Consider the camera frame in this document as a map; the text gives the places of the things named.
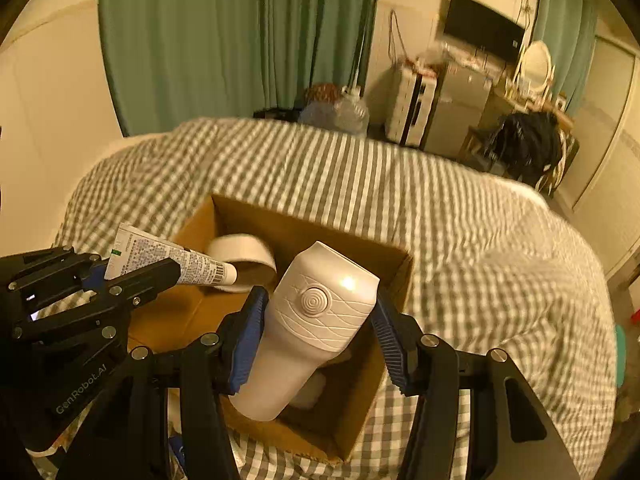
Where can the white suitcase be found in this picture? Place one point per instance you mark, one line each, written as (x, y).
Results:
(411, 99)

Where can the green curtain right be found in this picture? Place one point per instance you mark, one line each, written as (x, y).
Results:
(568, 29)

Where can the green curtain left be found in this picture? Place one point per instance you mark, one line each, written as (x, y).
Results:
(168, 61)

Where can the white oval vanity mirror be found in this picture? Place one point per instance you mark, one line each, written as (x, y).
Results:
(534, 72)

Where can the white tape roll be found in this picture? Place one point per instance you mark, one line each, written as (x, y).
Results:
(252, 258)

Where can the green curtain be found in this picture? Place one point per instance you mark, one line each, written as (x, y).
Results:
(568, 29)
(168, 61)

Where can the white electric device bottle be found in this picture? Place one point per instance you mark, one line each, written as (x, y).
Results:
(317, 308)

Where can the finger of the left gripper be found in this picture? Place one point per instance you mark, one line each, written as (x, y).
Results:
(51, 274)
(115, 289)

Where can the brown cardboard box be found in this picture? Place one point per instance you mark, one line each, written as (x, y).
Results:
(326, 418)

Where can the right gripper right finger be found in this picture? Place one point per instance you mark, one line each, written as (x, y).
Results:
(511, 434)

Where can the large clear water bottle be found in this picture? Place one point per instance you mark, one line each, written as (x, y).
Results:
(351, 114)

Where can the grey checkered duvet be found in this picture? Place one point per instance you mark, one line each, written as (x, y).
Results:
(492, 268)

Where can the silver mini fridge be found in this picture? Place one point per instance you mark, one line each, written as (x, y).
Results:
(459, 100)

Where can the black wall television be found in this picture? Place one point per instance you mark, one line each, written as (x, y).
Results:
(485, 29)

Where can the white louvered wardrobe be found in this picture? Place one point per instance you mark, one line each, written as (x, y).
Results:
(600, 192)

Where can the brown patterned bag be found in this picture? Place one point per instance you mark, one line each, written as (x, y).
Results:
(323, 93)

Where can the black clothes pile on chair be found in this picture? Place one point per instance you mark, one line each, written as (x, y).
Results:
(527, 144)

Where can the wooden dressing table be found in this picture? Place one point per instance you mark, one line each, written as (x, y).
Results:
(497, 107)

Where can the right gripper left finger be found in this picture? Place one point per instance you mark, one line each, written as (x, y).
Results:
(125, 434)

